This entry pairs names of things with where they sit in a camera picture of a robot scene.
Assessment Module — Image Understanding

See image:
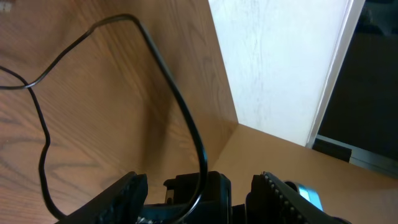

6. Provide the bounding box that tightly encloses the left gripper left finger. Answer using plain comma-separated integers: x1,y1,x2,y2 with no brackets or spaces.
57,172,148,224

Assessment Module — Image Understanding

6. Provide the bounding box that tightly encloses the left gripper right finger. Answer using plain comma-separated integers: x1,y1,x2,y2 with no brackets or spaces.
246,172,351,224

